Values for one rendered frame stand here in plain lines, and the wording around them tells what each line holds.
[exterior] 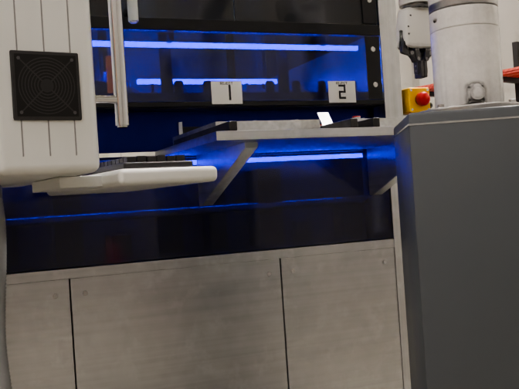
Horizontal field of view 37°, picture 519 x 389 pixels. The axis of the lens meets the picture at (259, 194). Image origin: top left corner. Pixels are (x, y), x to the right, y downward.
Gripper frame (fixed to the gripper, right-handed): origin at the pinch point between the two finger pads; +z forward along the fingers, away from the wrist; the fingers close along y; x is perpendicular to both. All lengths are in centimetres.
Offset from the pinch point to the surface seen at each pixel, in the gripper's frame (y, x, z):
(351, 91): 4.1, -27.3, 0.8
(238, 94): 38.1, -27.4, 1.5
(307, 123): 31.4, -1.6, 12.7
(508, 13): -564, -608, -194
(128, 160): 80, 21, 21
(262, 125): 42.9, -1.6, 12.8
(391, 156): 0.6, -14.7, 20.1
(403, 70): -481, -724, -143
